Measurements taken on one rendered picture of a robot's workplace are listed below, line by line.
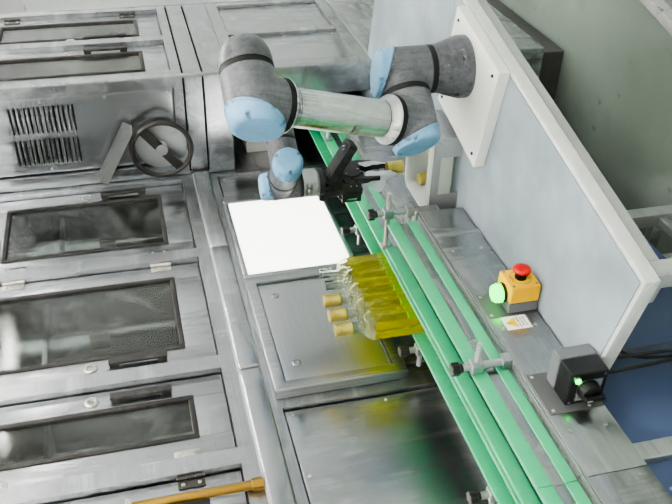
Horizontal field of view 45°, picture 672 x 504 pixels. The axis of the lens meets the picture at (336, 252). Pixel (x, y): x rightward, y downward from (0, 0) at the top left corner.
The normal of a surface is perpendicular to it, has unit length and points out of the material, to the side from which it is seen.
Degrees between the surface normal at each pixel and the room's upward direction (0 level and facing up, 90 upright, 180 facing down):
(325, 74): 90
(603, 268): 0
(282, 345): 90
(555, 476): 90
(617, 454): 90
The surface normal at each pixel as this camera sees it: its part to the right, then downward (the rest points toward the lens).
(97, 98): 0.25, 0.56
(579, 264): -0.97, 0.12
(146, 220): 0.03, -0.82
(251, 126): 0.07, 0.93
